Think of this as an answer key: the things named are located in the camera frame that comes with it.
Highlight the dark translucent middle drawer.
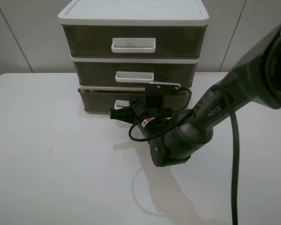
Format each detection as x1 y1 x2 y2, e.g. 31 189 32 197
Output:
74 62 197 87

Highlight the black cable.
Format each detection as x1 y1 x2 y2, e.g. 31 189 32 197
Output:
128 87 239 225

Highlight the white drawer cabinet frame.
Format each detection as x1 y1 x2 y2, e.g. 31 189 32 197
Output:
58 0 209 90

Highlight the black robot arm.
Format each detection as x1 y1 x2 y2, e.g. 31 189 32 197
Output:
110 25 281 167

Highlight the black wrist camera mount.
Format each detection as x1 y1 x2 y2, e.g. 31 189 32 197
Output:
145 82 186 109

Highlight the dark translucent bottom drawer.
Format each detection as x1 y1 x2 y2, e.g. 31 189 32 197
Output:
78 88 191 113

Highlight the dark translucent drawer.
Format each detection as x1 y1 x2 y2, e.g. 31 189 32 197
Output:
78 88 191 113
63 25 206 59
74 62 197 87

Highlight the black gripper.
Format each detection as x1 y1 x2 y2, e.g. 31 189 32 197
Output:
110 102 174 141

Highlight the dark translucent top drawer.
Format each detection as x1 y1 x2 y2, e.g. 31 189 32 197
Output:
63 25 206 59

